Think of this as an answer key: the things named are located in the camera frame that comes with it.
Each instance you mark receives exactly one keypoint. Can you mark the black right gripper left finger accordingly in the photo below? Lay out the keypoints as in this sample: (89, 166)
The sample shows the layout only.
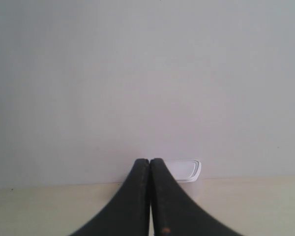
(128, 212)

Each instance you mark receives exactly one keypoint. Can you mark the white lidded plastic container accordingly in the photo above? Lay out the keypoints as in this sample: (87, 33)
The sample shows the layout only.
(184, 171)

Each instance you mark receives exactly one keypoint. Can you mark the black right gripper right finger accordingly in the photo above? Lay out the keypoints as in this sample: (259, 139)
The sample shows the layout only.
(174, 213)

